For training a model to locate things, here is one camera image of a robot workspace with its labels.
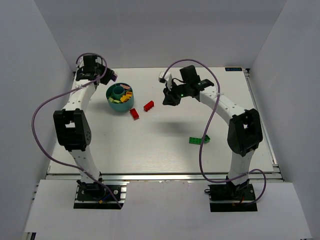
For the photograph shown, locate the purple patterned lego brick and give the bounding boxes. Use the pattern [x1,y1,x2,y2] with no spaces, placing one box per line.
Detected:
[120,84,129,89]

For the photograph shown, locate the yellow long lego brick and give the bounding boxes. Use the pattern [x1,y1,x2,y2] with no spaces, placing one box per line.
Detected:
[125,91,133,98]

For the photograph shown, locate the orange square lego brick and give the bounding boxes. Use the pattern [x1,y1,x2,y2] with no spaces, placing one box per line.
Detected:
[120,95,131,103]

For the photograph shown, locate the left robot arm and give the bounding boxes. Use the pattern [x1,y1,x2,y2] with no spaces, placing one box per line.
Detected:
[53,53,108,188]

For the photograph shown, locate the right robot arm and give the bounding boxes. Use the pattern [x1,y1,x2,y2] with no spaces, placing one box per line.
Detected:
[158,65,263,189]

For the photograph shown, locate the teal divided round container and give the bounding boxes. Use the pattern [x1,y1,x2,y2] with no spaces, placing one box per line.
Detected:
[105,82,135,112]

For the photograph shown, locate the red long lego brick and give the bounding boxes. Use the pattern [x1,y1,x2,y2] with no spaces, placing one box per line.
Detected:
[143,100,155,112]

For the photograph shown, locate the green flat lego plate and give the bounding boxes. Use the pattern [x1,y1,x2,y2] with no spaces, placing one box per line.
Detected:
[188,137,202,145]

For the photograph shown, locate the green small lego brick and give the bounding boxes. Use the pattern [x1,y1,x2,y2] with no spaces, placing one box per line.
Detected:
[201,134,211,144]

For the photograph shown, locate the right table logo sticker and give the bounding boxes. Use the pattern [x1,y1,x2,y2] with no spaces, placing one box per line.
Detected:
[224,67,243,72]

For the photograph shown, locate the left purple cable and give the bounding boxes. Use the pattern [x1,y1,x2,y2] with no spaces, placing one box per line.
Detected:
[31,52,124,210]

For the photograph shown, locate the purple cable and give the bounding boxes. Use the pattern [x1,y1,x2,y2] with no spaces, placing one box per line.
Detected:
[163,58,267,206]
[31,52,124,210]

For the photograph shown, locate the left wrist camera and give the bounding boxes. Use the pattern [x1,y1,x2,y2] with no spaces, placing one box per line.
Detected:
[75,56,84,69]

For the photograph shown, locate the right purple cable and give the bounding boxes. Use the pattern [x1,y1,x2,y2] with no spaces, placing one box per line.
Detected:
[163,58,267,206]

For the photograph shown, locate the aluminium front table rail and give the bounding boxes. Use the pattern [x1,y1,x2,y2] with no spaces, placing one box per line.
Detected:
[46,171,231,183]

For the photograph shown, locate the aluminium table rail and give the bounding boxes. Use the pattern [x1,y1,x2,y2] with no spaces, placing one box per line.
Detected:
[46,171,231,183]
[243,68,285,182]

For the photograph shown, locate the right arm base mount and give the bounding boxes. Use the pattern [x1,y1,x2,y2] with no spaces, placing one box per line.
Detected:
[204,184,258,213]

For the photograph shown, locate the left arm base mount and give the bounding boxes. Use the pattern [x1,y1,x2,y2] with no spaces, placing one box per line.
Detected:
[73,185,124,210]

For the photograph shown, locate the aluminium right table rail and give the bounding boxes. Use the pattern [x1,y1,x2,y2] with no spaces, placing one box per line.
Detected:
[243,68,285,182]

